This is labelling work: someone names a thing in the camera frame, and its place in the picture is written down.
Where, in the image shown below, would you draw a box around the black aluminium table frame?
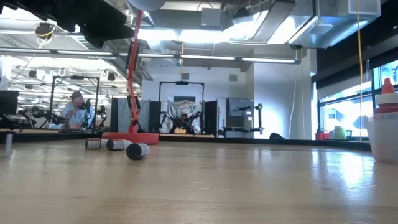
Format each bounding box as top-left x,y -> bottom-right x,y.
0,130 -> 371,152

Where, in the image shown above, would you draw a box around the grey cabinet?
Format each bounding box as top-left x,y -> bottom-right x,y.
226,96 -> 255,138

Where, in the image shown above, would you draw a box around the green object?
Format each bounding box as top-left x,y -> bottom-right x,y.
334,125 -> 347,141

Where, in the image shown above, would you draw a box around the black metal frame rig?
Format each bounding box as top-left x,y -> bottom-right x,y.
159,80 -> 205,134
49,75 -> 101,131

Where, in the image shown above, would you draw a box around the yellow hanging cable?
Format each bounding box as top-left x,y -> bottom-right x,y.
356,0 -> 364,141

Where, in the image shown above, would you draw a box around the black monitor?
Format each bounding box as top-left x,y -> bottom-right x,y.
0,90 -> 20,115

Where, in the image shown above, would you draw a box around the translucent white plastic container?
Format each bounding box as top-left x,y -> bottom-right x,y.
364,111 -> 398,165

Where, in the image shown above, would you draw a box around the silver ventilation duct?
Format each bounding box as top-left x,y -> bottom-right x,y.
287,0 -> 382,49

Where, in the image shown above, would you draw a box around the silver metal post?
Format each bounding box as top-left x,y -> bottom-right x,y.
4,132 -> 15,149

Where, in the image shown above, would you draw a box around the grey partition panel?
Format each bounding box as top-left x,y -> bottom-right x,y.
110,98 -> 150,133

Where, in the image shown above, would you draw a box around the person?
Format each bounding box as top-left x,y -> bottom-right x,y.
60,90 -> 94,130
178,113 -> 192,130

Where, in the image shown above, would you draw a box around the large orange food coloring bottle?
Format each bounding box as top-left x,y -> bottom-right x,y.
373,77 -> 398,122

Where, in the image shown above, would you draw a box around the grey cloth cover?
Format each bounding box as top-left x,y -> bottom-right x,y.
167,99 -> 202,134

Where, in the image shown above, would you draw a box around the small dark food coloring bottle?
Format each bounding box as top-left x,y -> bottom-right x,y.
106,139 -> 133,152
126,142 -> 151,161
85,138 -> 108,151

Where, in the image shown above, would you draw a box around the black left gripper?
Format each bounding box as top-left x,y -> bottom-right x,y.
12,0 -> 136,49

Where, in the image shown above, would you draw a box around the distant black robot arms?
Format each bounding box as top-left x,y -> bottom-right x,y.
18,104 -> 108,131

